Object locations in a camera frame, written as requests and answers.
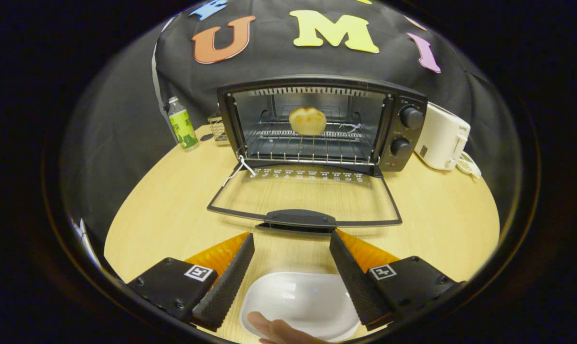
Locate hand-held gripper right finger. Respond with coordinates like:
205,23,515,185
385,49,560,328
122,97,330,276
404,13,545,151
329,230,463,331

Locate white divided snack tray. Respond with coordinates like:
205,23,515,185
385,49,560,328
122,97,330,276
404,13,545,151
456,151,482,179

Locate white pop-up toaster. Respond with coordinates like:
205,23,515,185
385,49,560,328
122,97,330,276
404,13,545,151
414,102,471,171

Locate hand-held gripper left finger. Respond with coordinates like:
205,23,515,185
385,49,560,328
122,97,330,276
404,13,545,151
127,232,255,333

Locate black backdrop cloth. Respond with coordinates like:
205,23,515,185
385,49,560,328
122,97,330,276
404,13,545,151
61,0,523,239

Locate white square plate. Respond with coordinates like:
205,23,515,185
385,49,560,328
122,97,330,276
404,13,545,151
240,272,360,342

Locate round golden bread bun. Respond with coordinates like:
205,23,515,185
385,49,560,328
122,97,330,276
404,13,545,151
289,107,327,136

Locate green label plastic bottle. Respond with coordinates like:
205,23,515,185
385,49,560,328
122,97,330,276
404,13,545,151
167,97,199,151

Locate black toaster oven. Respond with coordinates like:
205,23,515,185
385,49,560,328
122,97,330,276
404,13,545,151
207,75,428,234

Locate small wire rack holder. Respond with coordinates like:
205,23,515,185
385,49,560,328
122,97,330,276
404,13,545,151
208,112,230,144

